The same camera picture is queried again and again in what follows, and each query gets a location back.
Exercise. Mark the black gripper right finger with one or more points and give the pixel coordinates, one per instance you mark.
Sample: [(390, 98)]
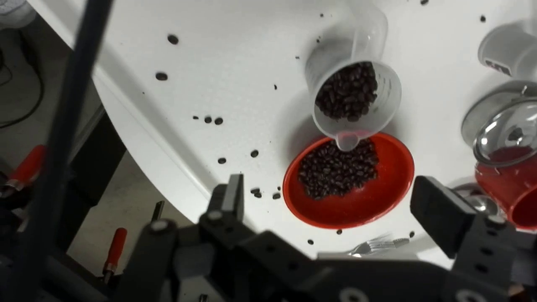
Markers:
[(447, 219)]

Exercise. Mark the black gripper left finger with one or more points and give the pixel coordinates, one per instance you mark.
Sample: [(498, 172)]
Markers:
[(233, 215)]

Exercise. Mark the dark coffee beans heap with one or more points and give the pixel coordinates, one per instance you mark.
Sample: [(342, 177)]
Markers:
[(338, 170), (347, 93)]

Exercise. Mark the clear plastic measuring cup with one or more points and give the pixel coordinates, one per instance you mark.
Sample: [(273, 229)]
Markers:
[(337, 56)]

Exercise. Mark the red bowl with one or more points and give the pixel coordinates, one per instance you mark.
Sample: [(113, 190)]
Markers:
[(387, 187)]

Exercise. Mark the loose coffee bean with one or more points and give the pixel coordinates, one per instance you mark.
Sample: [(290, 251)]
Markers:
[(254, 153), (219, 122), (174, 39), (162, 76), (209, 120), (223, 160)]

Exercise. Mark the red mug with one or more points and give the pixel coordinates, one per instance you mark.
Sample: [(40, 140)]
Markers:
[(504, 190)]

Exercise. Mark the small steel lidded dish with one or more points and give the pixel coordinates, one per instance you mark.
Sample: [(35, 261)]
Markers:
[(504, 128)]

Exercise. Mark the white rectangular tray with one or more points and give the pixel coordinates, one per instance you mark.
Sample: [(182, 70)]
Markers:
[(236, 56)]

